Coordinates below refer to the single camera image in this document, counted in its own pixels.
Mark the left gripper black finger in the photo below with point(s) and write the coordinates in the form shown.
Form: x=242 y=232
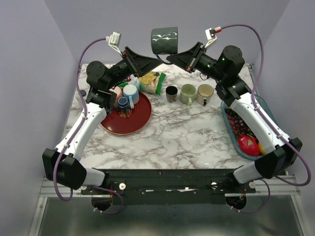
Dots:
x=138 y=59
x=148 y=65

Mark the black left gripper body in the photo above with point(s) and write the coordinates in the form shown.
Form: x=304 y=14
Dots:
x=119 y=72

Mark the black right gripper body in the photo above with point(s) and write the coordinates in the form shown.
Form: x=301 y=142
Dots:
x=207 y=65

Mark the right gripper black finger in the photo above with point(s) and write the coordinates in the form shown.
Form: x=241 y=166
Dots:
x=191 y=53
x=181 y=61

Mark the dark grey mug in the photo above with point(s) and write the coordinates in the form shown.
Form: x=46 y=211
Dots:
x=164 y=41

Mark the light blue white mug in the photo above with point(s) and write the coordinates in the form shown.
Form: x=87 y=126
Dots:
x=132 y=94

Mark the cream mug with black rim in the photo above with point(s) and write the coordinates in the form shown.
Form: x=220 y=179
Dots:
x=204 y=94

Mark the brown striped mug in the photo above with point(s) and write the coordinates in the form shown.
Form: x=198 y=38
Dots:
x=171 y=94

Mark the light green mug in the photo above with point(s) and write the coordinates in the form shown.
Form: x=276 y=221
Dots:
x=188 y=94

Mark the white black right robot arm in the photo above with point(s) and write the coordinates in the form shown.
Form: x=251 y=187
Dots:
x=237 y=95

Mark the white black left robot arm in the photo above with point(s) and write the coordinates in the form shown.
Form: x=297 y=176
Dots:
x=62 y=164

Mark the pink upside-down mug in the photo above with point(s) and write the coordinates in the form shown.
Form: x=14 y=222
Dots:
x=118 y=91

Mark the dark blue mug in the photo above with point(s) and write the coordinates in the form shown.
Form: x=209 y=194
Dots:
x=124 y=107

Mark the green chips bag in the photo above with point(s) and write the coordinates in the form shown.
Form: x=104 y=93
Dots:
x=150 y=83

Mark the white bottle grey cap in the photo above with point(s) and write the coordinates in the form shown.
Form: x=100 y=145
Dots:
x=82 y=93

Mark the teal transparent fruit container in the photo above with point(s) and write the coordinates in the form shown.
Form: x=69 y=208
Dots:
x=234 y=137

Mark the red round tray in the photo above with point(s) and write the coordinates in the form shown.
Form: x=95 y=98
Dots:
x=140 y=115

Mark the dark toy grapes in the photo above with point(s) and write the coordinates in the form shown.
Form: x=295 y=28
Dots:
x=238 y=125

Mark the red toy dragon fruit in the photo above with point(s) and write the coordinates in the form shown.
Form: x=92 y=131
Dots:
x=248 y=145

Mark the yellow toy lemon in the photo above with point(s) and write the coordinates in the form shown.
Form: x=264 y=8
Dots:
x=261 y=149

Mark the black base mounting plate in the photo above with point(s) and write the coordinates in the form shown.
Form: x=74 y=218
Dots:
x=181 y=186

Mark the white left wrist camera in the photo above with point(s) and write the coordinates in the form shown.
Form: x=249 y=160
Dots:
x=113 y=41

